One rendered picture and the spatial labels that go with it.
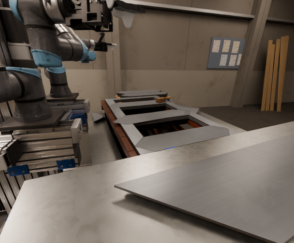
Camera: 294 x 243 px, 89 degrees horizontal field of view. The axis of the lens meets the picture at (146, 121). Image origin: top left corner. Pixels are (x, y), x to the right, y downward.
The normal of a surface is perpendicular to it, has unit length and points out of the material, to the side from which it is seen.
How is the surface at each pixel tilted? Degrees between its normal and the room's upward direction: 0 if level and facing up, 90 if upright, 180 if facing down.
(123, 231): 0
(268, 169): 0
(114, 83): 90
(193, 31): 90
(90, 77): 90
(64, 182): 0
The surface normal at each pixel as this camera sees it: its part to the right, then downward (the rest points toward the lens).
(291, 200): 0.02, -0.93
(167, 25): 0.25, 0.36
